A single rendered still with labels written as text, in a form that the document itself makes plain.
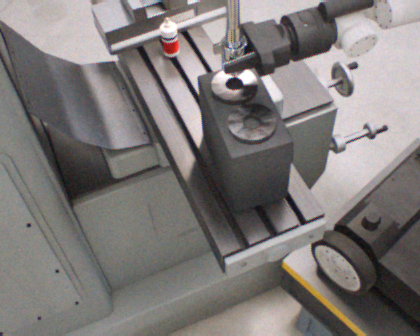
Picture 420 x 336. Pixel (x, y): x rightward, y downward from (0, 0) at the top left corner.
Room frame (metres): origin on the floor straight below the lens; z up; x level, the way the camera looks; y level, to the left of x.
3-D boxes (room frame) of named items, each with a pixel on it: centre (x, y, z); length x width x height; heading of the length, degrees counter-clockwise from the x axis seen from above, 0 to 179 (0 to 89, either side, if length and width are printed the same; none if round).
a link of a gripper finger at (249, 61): (0.72, -0.08, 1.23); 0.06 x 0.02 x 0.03; 105
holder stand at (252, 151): (0.70, -0.08, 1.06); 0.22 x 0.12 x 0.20; 12
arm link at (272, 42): (0.78, -0.16, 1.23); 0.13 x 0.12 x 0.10; 15
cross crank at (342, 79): (1.20, -0.42, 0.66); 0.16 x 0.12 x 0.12; 109
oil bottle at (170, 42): (1.08, 0.06, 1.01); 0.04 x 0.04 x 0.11
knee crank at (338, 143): (1.08, -0.49, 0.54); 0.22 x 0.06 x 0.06; 109
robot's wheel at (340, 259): (0.67, -0.36, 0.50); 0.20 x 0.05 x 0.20; 38
